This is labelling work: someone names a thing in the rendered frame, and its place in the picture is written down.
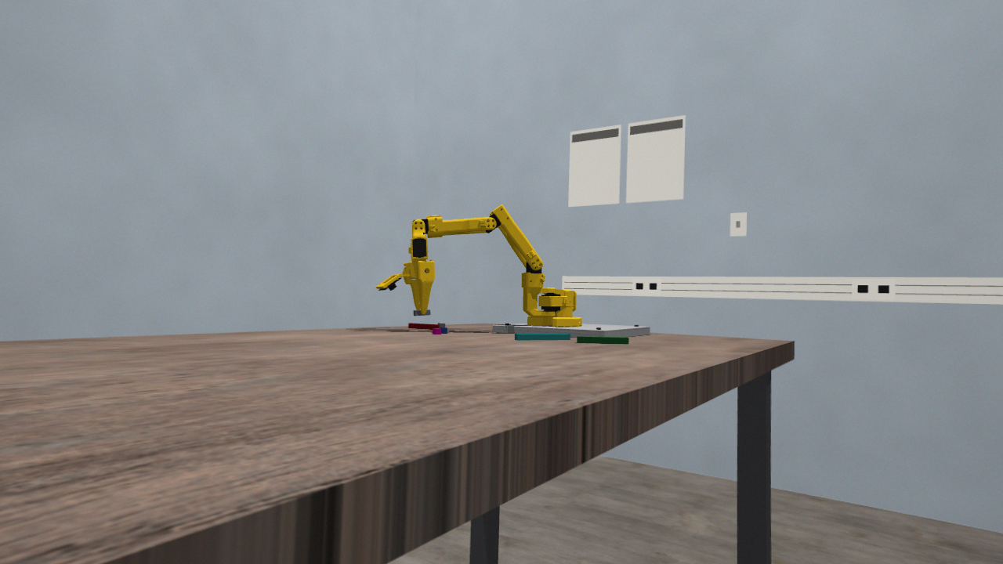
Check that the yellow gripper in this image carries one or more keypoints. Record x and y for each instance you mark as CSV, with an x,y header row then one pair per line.
x,y
424,275

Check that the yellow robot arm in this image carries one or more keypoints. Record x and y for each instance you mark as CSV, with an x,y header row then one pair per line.
x,y
552,301

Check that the green rod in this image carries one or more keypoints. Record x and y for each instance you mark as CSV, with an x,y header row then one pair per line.
x,y
602,340

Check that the turquoise rod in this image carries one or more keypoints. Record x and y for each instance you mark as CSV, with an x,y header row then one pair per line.
x,y
520,337

